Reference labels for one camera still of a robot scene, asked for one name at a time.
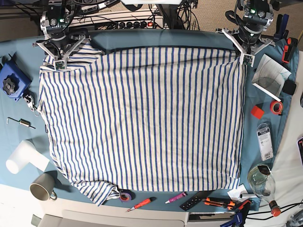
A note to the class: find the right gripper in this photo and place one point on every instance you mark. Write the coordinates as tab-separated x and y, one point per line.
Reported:
61	55

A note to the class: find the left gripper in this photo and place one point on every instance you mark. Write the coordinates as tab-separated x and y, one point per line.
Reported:
247	45

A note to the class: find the blue white striped T-shirt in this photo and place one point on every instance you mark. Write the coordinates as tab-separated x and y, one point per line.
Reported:
154	119

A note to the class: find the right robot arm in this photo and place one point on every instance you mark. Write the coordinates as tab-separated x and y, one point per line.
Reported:
60	42

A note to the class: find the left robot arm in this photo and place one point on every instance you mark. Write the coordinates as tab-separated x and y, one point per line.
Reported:
252	18

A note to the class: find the teal table cloth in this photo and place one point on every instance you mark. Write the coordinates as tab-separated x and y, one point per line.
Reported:
286	129

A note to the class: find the white folded paper sheet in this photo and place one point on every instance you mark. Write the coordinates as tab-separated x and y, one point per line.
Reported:
270	77

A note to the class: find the orange black clamp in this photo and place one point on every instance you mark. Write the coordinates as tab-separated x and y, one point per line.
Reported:
289	49

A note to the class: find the small black square box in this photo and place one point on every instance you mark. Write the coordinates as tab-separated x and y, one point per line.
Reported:
289	87

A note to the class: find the blue box with black knob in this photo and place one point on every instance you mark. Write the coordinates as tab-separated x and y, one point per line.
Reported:
13	81

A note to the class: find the red cube block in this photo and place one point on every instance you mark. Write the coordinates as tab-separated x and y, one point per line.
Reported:
257	112

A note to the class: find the metal carabiner clip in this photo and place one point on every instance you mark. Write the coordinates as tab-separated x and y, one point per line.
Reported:
31	104

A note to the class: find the red tape roll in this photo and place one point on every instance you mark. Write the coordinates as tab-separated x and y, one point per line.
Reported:
276	107

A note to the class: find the black power strip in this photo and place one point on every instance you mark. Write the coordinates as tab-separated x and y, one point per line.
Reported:
128	25

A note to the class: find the clear blister pack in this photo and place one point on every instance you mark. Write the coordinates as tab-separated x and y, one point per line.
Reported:
264	141

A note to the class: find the allen key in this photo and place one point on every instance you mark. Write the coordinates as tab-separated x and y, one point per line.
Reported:
9	119

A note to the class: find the clear glass bottle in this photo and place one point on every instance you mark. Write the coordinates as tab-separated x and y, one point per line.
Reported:
263	185

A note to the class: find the grey ceramic mug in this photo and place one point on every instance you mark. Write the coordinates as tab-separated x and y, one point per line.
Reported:
42	188

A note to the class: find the white marker pen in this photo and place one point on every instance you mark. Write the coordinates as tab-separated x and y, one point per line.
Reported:
247	196

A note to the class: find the orange black box cutter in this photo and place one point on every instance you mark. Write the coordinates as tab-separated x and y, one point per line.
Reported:
218	202

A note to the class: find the black remote control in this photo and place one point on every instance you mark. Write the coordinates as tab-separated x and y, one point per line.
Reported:
194	200

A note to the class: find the pink tube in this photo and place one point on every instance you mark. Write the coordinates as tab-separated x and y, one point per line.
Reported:
175	198

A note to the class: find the purple tape roll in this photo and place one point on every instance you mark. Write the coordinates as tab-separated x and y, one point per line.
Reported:
125	196

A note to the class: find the blue black clamp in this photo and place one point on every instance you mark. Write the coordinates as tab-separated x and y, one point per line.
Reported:
239	217

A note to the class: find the red utility knife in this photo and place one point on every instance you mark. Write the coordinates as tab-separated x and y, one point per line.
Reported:
141	204

